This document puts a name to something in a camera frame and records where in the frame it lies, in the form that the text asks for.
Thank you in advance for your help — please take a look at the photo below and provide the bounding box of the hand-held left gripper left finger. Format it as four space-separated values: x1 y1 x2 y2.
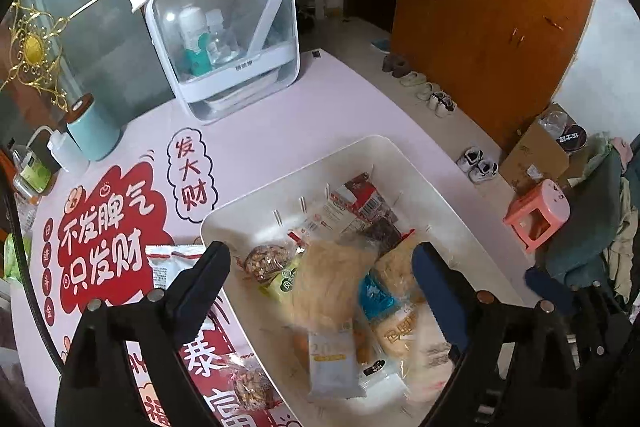
54 241 232 427

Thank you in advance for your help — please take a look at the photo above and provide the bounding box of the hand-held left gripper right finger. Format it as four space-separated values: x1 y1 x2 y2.
411 242 581 427

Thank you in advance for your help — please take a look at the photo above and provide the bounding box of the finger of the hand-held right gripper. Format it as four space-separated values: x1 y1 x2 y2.
525 268 596 315

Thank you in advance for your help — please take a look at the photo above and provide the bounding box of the clear bag of puffed cake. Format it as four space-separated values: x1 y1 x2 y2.
280 237 381 333
372 247 431 303

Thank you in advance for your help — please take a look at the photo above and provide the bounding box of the blue and white snack packet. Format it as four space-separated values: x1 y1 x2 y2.
357 272 436 358

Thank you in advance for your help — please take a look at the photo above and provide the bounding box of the brown nut snack packet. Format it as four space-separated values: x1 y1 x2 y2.
244 243 301 283

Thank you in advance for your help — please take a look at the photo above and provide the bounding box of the green snack packet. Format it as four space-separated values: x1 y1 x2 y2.
257 257 306 303

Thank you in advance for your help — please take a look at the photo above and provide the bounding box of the red and dark snack packet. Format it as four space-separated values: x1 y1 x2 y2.
305 174 401 238

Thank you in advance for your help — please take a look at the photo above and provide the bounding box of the white plastic basket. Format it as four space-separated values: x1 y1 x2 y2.
200 135 526 427

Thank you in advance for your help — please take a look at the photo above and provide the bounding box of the white grey snack packet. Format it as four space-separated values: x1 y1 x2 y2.
306 329 366 402

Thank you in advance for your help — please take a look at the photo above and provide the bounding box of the cream snack packet red edge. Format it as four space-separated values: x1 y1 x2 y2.
145 244 208 303

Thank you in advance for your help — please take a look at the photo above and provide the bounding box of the pale pink snack packet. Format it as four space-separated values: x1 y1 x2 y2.
400 307 467 403

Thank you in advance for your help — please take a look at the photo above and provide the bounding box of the grey green garment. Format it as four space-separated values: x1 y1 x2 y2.
545 134 626 288

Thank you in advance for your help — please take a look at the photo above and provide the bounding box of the pink plastic stool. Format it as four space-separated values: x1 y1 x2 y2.
502 181 571 252

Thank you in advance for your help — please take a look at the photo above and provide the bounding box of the pile of clothes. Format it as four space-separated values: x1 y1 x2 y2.
600 137 640 308

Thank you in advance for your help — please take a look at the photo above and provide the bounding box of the grey and white sneaker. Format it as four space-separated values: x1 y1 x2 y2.
457 148 483 170
470 159 499 184

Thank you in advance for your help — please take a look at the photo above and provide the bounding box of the cardboard box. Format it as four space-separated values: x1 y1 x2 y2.
500 102 591 192

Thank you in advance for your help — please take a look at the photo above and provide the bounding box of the black round bowl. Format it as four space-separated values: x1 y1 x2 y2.
557 124 591 155

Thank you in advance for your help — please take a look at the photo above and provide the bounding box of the green wet wipes pack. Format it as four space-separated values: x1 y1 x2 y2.
4 232 32 280

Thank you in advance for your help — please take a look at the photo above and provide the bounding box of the white squeeze bottle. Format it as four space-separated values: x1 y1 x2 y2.
25 125 91 175

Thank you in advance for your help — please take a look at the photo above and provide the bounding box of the teal cup with wooden lid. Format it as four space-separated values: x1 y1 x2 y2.
65 94 122 162

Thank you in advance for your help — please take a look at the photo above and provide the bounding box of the clear bottle with green label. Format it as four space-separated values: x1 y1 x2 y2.
10 146 53 208

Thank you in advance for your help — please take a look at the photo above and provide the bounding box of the pink printed cartoon tablecloth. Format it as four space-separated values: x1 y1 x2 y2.
10 48 526 427

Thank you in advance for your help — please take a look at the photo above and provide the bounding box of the white bottle steriliser cabinet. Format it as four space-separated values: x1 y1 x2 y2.
131 0 302 124

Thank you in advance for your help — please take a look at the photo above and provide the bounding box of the teal and white baby bottle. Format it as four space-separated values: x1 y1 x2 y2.
177 6 211 78

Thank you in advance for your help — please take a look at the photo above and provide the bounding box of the clear baby bottle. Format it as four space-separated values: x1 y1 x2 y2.
205 9 241 68

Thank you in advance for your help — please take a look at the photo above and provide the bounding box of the wooden cabinet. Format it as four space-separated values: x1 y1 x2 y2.
390 0 601 150

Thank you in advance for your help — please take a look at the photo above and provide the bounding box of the gold door ornament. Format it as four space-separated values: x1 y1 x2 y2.
0 0 71 112

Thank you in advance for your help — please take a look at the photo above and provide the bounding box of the black cable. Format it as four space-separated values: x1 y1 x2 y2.
0 167 68 365

